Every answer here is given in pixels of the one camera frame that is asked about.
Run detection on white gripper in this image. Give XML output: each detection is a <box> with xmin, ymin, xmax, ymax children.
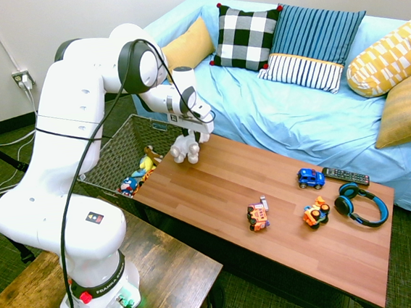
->
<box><xmin>177</xmin><ymin>101</ymin><xmax>217</xmax><ymax>147</ymax></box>

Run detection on white stuffed toy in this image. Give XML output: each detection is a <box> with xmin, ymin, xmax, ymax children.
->
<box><xmin>168</xmin><ymin>132</ymin><xmax>204</xmax><ymax>167</ymax></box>

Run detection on brown plush toy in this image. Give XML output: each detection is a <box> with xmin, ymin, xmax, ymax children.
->
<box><xmin>142</xmin><ymin>143</ymin><xmax>164</xmax><ymax>165</ymax></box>

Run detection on yellow plush toy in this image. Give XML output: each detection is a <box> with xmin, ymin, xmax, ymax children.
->
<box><xmin>138</xmin><ymin>154</ymin><xmax>157</xmax><ymax>172</ymax></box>

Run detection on dark woven wicker basket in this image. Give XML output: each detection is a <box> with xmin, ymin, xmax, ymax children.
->
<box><xmin>70</xmin><ymin>108</ymin><xmax>197</xmax><ymax>225</ymax></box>

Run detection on Captain America plush toy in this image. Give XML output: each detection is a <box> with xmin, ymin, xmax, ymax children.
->
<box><xmin>117</xmin><ymin>175</ymin><xmax>141</xmax><ymax>199</ymax></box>

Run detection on orange toy fire truck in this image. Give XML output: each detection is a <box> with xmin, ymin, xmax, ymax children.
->
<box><xmin>244</xmin><ymin>194</ymin><xmax>273</xmax><ymax>233</ymax></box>

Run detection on blue toy car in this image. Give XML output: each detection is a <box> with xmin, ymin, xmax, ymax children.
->
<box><xmin>296</xmin><ymin>166</ymin><xmax>327</xmax><ymax>192</ymax></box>

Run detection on orange toy construction vehicle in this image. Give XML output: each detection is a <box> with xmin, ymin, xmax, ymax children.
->
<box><xmin>300</xmin><ymin>194</ymin><xmax>333</xmax><ymax>231</ymax></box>

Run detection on reddish wooden coffee table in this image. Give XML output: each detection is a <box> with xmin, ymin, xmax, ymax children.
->
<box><xmin>127</xmin><ymin>116</ymin><xmax>407</xmax><ymax>308</ymax></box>

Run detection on plain yellow cushion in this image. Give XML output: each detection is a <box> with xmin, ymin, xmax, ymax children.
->
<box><xmin>158</xmin><ymin>14</ymin><xmax>220</xmax><ymax>84</ymax></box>

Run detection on light blue covered sofa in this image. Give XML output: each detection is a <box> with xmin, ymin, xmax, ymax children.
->
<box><xmin>121</xmin><ymin>0</ymin><xmax>411</xmax><ymax>245</ymax></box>

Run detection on black white checked cushion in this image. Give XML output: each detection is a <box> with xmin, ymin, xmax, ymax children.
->
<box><xmin>204</xmin><ymin>0</ymin><xmax>290</xmax><ymax>76</ymax></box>

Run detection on rustic dark wood stand table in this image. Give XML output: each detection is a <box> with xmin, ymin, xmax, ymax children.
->
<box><xmin>0</xmin><ymin>196</ymin><xmax>228</xmax><ymax>308</ymax></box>

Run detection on blue striped cushion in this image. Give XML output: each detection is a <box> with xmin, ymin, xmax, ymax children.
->
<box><xmin>251</xmin><ymin>0</ymin><xmax>375</xmax><ymax>101</ymax></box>

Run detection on black remote control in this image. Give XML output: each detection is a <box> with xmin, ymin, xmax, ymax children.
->
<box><xmin>320</xmin><ymin>162</ymin><xmax>372</xmax><ymax>191</ymax></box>

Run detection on blue black headphones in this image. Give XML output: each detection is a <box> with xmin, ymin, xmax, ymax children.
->
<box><xmin>331</xmin><ymin>179</ymin><xmax>391</xmax><ymax>232</ymax></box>

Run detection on yellow white patterned bolster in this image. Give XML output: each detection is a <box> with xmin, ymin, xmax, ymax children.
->
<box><xmin>341</xmin><ymin>12</ymin><xmax>411</xmax><ymax>101</ymax></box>

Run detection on yellow fine-striped cushion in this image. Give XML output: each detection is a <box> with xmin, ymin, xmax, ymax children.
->
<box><xmin>368</xmin><ymin>68</ymin><xmax>411</xmax><ymax>150</ymax></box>

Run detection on white charger cable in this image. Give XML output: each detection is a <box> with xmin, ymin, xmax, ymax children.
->
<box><xmin>0</xmin><ymin>75</ymin><xmax>46</xmax><ymax>193</ymax></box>

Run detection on wall power outlet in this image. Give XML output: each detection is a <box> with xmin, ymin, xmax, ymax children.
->
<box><xmin>11</xmin><ymin>70</ymin><xmax>36</xmax><ymax>90</ymax></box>

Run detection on white floor cable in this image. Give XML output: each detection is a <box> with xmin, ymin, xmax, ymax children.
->
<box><xmin>0</xmin><ymin>177</ymin><xmax>23</xmax><ymax>201</ymax></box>

